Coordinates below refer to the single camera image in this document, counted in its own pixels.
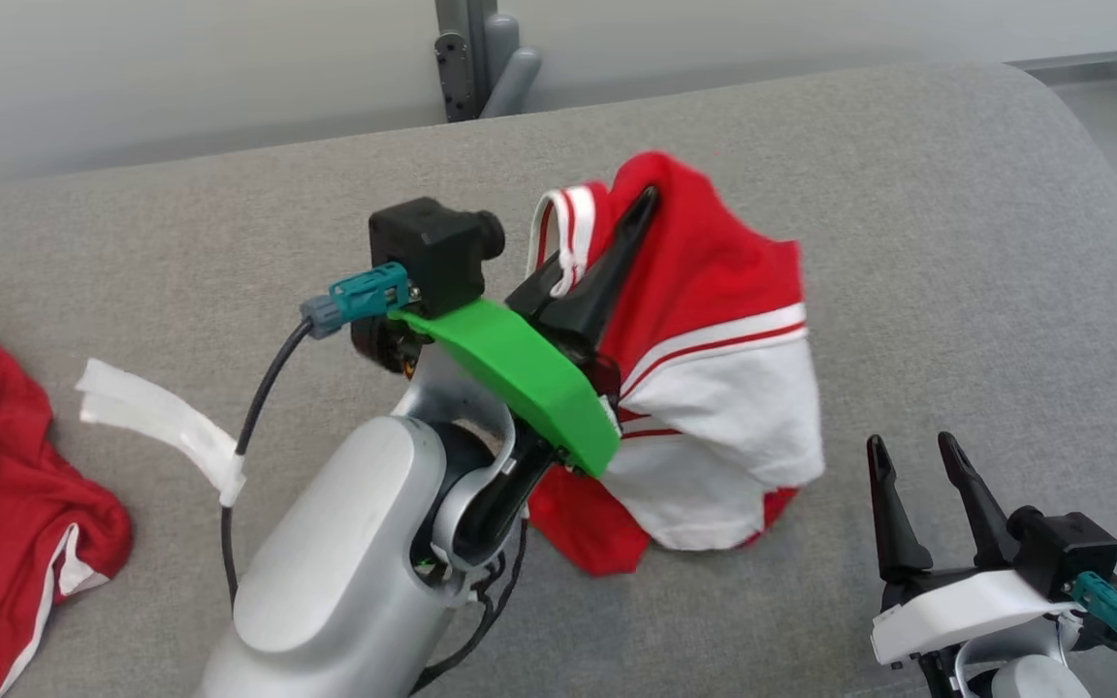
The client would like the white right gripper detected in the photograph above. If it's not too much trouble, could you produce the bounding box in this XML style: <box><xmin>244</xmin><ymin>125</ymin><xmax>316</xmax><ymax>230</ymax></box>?
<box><xmin>866</xmin><ymin>431</ymin><xmax>1085</xmax><ymax>670</ymax></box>

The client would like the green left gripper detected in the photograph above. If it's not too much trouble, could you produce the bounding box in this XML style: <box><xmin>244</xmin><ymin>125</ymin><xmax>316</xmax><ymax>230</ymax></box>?
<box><xmin>389</xmin><ymin>184</ymin><xmax>662</xmax><ymax>478</ymax></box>

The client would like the red jersey striped white collar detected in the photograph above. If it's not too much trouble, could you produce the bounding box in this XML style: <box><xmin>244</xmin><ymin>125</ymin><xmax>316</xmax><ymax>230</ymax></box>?
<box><xmin>523</xmin><ymin>150</ymin><xmax>826</xmax><ymax>578</ymax></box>

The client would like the white tape strip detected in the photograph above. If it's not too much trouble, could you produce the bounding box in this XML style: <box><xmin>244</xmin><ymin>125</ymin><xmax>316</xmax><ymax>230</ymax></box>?
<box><xmin>75</xmin><ymin>358</ymin><xmax>248</xmax><ymax>508</ymax></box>

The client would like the teal right camera connector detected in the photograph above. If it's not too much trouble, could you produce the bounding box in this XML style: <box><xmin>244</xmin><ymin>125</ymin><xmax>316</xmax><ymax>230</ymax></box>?
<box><xmin>1067</xmin><ymin>571</ymin><xmax>1117</xmax><ymax>651</ymax></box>

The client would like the teal camera connector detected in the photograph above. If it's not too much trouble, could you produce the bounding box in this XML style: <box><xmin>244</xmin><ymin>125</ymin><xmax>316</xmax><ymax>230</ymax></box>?
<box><xmin>1067</xmin><ymin>571</ymin><xmax>1117</xmax><ymax>651</ymax></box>
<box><xmin>301</xmin><ymin>262</ymin><xmax>412</xmax><ymax>339</ymax></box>

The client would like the teal left camera connector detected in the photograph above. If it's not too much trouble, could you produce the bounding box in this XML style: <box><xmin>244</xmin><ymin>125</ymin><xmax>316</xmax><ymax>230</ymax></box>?
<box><xmin>301</xmin><ymin>262</ymin><xmax>412</xmax><ymax>339</ymax></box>

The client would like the grey metal upright post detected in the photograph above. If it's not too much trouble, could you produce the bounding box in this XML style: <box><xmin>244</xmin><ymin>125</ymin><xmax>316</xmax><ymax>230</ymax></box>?
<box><xmin>434</xmin><ymin>0</ymin><xmax>543</xmax><ymax>124</ymax></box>

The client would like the black left camera cable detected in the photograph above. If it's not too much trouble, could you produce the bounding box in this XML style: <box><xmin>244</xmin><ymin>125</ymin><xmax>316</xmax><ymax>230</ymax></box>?
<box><xmin>220</xmin><ymin>320</ymin><xmax>317</xmax><ymax>618</ymax></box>

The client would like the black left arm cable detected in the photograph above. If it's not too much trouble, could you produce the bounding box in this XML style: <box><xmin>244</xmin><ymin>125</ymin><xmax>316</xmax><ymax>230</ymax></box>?
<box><xmin>411</xmin><ymin>519</ymin><xmax>531</xmax><ymax>695</ymax></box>

